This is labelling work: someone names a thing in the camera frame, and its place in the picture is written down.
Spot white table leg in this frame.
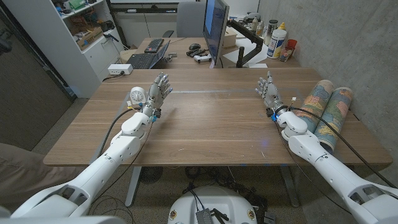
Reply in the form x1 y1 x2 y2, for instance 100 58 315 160
124 166 142 208
279 164 300 208

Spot white shelf cabinet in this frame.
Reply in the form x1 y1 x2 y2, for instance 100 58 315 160
1 0 124 99

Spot dark lid glass jar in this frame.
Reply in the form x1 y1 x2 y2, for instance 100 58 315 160
263 19 279 47

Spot black floor cable bundle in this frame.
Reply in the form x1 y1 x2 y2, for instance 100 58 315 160
183 166 268 218

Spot black keyboard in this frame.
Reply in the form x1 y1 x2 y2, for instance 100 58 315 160
144 38 165 54

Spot beige closed box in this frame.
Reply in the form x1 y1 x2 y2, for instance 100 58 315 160
222 26 238 49

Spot black round fan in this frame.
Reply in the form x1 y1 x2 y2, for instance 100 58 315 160
139 166 164 185

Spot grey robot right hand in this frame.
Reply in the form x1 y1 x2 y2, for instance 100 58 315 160
254 70 289 118

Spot open cardboard box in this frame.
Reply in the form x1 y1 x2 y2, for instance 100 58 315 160
76 26 104 50

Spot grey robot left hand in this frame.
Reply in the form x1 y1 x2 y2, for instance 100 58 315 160
141 72 174 119

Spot grey office chair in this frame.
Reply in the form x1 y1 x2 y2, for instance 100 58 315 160
162 1 206 39

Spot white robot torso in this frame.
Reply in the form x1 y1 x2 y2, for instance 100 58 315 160
167 185 258 224

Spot person leg brown trousers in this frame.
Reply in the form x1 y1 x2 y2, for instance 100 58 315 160
0 142 78 206

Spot black computer monitor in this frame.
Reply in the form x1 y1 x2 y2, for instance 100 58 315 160
202 0 230 66

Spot red snack container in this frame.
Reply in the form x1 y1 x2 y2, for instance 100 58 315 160
279 39 298 62

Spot grey finned metal module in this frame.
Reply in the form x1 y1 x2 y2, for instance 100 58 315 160
195 208 215 224

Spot dark open laptop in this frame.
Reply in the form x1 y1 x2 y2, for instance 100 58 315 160
126 40 171 70

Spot white game controller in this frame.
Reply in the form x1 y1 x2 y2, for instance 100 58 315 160
193 54 213 64

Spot white power strip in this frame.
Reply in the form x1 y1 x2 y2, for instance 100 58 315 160
107 63 134 76

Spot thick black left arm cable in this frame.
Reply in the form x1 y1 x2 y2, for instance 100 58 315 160
98 107 144 156

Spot white paper sheets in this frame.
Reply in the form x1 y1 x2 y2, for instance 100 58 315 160
222 37 270 66

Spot rolled colourful world map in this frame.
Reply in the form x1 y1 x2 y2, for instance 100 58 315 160
294 79 354 154

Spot white wipes canister blue label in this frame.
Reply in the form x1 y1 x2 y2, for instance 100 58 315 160
266 28 287 60

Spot white alarm clock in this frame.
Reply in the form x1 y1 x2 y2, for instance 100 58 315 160
129 86 147 105

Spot black remote controller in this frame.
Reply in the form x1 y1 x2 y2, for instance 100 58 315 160
186 48 208 58

